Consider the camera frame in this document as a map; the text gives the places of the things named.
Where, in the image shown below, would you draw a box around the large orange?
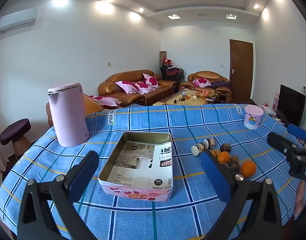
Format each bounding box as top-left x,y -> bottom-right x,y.
240,160 -> 257,178

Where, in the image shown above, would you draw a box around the dark purple blanket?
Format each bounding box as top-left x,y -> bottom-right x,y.
209,81 -> 230,89

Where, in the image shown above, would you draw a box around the dark round stool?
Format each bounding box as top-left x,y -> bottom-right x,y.
0,119 -> 32,155

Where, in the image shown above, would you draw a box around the pink rectangular tin box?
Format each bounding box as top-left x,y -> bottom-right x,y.
98,131 -> 174,202

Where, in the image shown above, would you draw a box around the blue plaid tablecloth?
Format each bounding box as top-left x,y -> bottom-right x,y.
0,103 -> 297,240

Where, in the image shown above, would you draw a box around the pink electric kettle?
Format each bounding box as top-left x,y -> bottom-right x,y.
47,82 -> 90,147

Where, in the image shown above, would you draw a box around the white air conditioner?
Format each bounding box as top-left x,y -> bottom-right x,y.
0,7 -> 40,33

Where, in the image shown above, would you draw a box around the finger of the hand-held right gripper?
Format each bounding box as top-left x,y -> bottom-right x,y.
287,124 -> 306,142
267,132 -> 300,155

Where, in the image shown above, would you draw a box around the brown leather armchair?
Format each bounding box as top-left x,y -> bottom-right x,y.
179,71 -> 232,103

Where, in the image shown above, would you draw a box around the brown wooden door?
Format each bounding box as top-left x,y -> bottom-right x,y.
229,39 -> 253,100

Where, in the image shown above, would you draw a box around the stacked dark chairs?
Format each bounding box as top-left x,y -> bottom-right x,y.
160,64 -> 185,83

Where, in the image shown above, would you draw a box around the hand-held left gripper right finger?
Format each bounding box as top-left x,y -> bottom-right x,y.
200,151 -> 284,240

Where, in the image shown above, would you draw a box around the wooden coffee table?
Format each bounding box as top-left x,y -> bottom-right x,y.
153,88 -> 218,106

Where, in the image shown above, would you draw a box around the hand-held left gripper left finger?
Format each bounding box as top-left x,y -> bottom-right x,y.
16,151 -> 99,240

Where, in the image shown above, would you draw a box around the person's right forearm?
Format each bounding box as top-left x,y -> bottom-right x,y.
294,180 -> 306,220

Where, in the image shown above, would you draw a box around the pink floral pillow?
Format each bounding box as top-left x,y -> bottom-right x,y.
193,78 -> 211,87
89,95 -> 122,107
134,81 -> 156,95
114,80 -> 141,95
142,73 -> 160,88

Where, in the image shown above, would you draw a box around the brown leather sofa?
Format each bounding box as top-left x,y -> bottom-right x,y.
98,69 -> 178,106

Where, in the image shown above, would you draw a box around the pink cartoon paper cup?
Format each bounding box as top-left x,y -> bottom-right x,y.
243,104 -> 264,130

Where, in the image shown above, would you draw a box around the orange leather chair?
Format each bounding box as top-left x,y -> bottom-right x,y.
46,94 -> 103,127

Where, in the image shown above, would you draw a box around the black television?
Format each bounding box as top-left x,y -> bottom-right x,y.
276,84 -> 306,128

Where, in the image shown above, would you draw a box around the sugarcane piece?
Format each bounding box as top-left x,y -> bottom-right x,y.
203,138 -> 217,151
191,143 -> 206,157

